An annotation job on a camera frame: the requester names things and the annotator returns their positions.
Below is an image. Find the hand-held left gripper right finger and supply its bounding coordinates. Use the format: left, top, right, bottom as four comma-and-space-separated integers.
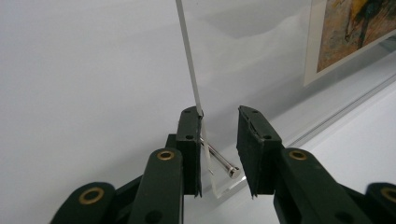
236, 105, 285, 199

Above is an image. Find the painted picture print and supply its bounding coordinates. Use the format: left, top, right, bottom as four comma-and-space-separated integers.
303, 0, 396, 88

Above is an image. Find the long metal standoff pin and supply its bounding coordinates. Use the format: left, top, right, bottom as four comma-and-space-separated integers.
200, 138, 241, 180

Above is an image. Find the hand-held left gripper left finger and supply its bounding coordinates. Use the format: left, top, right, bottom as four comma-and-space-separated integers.
176, 105, 204, 198

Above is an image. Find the clear acrylic photo frame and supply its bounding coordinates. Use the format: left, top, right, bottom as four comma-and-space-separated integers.
175, 0, 396, 200

